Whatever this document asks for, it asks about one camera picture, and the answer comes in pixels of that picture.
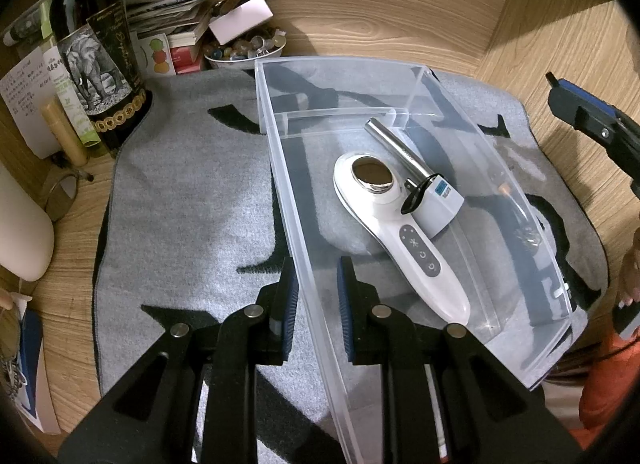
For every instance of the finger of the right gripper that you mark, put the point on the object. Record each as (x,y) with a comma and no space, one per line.
(594,129)
(567,101)

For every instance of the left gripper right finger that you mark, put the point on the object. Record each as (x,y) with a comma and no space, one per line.
(446,397)

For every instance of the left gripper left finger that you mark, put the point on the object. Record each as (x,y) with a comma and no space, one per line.
(194,387)

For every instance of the clear plastic storage bin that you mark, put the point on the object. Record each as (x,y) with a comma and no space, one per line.
(314,110)

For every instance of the white usb charger plug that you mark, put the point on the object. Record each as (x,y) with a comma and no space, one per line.
(440,204)

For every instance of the silver metal tube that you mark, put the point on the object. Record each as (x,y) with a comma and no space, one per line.
(412,162)

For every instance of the white handheld massager device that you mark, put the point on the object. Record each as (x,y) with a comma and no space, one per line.
(371,192)

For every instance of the orange sleeve forearm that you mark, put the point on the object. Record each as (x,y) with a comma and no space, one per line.
(613,373)

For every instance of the person right hand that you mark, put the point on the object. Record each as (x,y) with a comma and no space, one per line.
(629,281)

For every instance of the grey mat with black letters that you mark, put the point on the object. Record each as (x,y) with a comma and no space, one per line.
(194,230)

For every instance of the white cylindrical speaker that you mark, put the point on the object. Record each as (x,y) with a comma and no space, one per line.
(26,231)

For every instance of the beige lip balm tube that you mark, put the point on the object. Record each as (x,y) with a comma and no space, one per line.
(58,123)

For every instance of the white handwritten note card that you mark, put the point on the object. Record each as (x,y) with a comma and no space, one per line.
(25,88)

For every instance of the white small box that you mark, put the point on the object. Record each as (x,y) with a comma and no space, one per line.
(241,19)

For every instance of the fruit picture card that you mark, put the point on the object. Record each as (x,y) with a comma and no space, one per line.
(156,58)

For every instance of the bowl of stones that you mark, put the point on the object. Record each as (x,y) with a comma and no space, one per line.
(242,53)

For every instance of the dark wine bottle elephant label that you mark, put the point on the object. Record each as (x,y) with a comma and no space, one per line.
(95,45)

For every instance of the stack of books and papers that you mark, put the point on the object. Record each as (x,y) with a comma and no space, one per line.
(183,21)

